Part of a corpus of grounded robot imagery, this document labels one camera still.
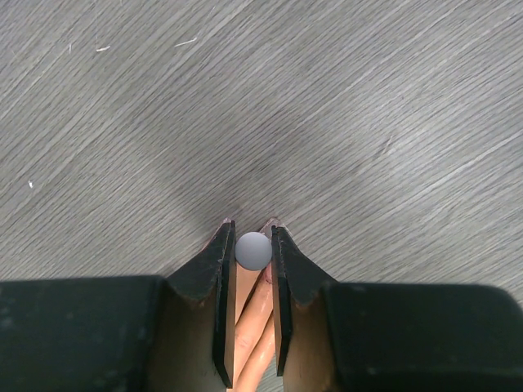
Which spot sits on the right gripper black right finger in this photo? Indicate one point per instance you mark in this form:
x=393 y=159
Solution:
x=343 y=336

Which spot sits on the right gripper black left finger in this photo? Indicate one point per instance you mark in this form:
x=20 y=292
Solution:
x=124 y=333

